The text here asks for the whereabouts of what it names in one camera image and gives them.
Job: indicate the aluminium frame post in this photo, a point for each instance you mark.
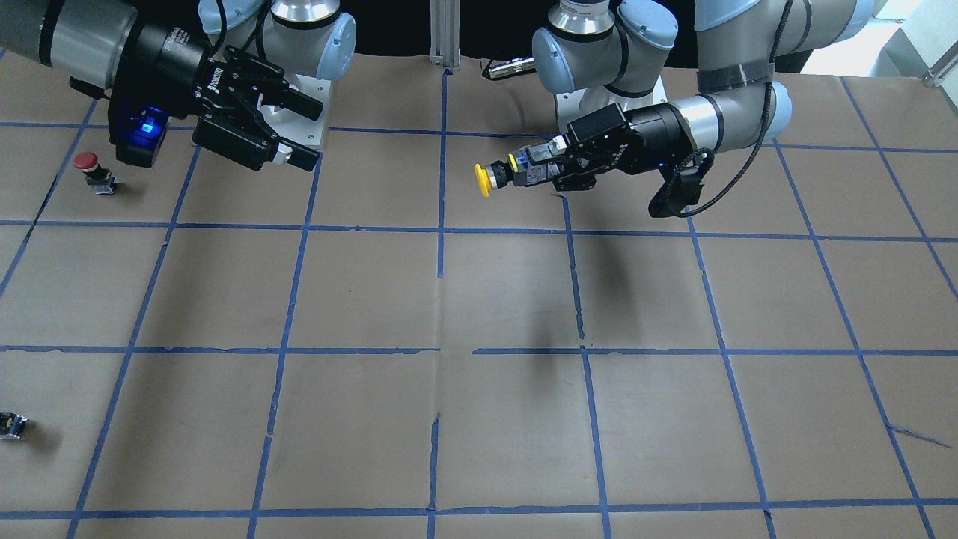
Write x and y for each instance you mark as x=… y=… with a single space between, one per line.
x=444 y=47

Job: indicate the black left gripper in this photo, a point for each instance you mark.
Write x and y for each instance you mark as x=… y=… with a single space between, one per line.
x=650 y=132

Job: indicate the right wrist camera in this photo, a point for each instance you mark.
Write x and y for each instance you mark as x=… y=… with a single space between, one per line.
x=137 y=132

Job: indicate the small black switch block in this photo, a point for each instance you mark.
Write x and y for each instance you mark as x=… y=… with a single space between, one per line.
x=12 y=425

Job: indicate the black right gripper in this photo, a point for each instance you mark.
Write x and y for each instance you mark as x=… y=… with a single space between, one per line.
x=166 y=61

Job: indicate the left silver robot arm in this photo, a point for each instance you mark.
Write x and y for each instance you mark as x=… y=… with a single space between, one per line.
x=650 y=87

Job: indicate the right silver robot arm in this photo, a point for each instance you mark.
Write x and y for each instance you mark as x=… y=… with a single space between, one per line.
x=312 y=41

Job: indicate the red push button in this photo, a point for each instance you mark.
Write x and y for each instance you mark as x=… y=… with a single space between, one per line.
x=100 y=179

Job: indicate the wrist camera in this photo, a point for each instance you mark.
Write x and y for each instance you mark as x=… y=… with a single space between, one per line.
x=137 y=132
x=683 y=182

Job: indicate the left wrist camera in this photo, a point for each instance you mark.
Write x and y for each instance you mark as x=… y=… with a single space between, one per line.
x=683 y=182

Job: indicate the yellow push button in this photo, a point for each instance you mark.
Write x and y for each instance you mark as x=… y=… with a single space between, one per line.
x=498 y=174

